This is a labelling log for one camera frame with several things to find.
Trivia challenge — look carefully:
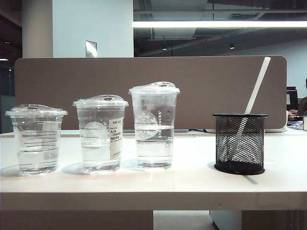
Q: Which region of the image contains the white paper straw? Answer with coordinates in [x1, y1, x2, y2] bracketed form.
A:
[227, 57, 272, 166]

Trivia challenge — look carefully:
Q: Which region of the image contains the black mesh pen holder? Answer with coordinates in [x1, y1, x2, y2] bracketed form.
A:
[213, 113, 269, 175]

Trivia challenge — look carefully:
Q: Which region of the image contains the large clear cup lid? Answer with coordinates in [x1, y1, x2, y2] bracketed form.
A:
[128, 81, 181, 95]

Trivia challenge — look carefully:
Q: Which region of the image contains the large clear Starbucks cup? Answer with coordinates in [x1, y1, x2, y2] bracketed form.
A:
[130, 93, 178, 170]

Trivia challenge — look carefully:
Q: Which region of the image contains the medium clear cup lid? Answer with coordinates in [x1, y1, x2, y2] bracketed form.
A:
[72, 94, 130, 107]

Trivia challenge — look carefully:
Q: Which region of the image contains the medium clear labelled cup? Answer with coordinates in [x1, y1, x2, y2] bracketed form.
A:
[76, 105, 126, 175]

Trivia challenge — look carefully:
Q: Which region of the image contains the small clear cup lid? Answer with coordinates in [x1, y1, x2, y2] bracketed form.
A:
[5, 104, 68, 119]

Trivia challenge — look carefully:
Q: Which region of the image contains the small clear plastic cup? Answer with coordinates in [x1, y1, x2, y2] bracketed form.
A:
[12, 116, 62, 177]

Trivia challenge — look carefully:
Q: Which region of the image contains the brown fabric desk partition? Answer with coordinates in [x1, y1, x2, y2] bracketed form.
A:
[13, 55, 288, 131]

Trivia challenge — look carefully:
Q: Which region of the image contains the long ceiling light strip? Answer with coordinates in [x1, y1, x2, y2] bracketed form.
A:
[132, 20, 307, 29]

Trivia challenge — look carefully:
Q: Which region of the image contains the brown desk support panel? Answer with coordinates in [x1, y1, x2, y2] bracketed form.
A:
[0, 210, 154, 230]

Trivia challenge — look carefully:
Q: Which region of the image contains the black computer monitor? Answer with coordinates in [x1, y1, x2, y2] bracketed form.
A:
[286, 86, 299, 112]

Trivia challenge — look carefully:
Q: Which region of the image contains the seated person in background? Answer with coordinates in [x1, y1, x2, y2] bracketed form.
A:
[289, 78, 307, 120]

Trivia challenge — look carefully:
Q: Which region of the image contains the grey ceiling ventilation duct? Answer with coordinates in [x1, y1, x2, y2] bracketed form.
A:
[134, 27, 198, 40]

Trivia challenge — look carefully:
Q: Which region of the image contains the silver wall plaque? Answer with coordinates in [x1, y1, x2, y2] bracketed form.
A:
[85, 40, 98, 58]

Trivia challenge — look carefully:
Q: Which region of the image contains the under-desk pedestal cabinet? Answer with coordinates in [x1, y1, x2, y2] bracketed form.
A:
[210, 210, 307, 230]

